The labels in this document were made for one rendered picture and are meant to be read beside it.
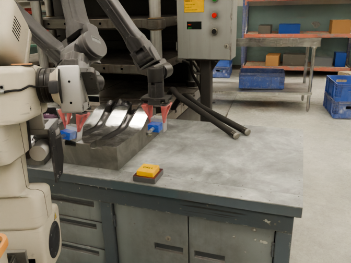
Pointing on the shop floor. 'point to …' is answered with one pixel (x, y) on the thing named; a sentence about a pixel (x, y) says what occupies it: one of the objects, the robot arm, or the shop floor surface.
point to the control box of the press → (206, 38)
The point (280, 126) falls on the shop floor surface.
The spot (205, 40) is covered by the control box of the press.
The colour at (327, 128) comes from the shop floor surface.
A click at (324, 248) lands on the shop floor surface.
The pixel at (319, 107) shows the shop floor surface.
